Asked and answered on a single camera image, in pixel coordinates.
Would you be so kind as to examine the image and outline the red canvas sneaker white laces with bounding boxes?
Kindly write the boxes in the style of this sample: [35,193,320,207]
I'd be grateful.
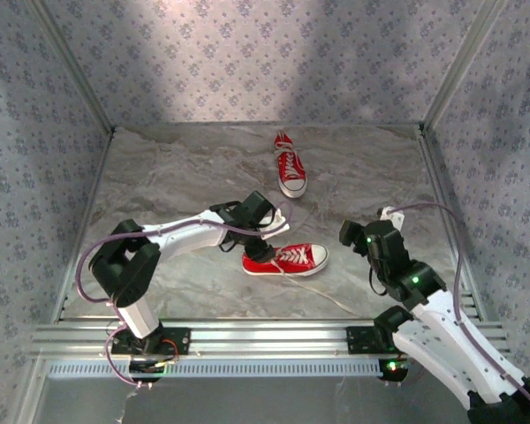
[272,130,309,200]
[241,241,363,318]

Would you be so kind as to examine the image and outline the grey sheet metal panel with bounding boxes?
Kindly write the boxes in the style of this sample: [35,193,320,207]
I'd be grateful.
[30,375,469,424]

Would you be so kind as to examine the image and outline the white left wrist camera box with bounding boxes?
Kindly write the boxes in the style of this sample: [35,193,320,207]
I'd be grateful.
[264,208,292,242]

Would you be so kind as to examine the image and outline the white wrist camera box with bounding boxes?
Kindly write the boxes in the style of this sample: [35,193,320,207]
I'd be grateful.
[379,206,405,231]
[264,208,292,242]

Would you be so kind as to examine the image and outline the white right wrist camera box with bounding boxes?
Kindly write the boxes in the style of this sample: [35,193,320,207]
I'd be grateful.
[379,206,405,231]

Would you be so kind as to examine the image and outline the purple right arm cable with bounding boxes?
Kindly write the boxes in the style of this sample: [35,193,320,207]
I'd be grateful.
[388,201,530,420]

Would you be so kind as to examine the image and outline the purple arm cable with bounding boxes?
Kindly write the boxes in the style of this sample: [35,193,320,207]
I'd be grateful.
[388,201,530,420]
[74,201,295,390]

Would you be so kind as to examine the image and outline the aluminium side rail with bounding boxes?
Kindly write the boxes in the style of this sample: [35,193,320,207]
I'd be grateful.
[52,127,116,322]
[417,123,487,322]

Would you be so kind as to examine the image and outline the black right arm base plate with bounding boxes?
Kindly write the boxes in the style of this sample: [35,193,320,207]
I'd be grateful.
[344,325,401,354]

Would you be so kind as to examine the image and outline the aluminium mounting rail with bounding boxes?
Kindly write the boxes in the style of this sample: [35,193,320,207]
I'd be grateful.
[26,318,513,360]

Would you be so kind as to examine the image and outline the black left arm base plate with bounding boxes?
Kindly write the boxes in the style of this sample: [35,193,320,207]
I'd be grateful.
[110,326,192,357]

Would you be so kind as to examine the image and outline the red power wire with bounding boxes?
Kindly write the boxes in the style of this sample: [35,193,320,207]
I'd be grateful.
[161,338,181,364]

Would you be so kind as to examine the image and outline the white slotted cable duct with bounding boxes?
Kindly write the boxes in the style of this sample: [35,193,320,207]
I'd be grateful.
[46,358,383,380]

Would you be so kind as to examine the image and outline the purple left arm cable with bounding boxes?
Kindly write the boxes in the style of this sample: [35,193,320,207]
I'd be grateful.
[74,201,295,390]

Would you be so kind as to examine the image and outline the aluminium frame post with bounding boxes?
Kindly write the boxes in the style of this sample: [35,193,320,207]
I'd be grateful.
[421,0,511,132]
[28,0,117,136]

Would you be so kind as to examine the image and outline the white dangling string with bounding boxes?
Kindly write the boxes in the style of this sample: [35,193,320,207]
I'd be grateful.
[114,388,137,424]

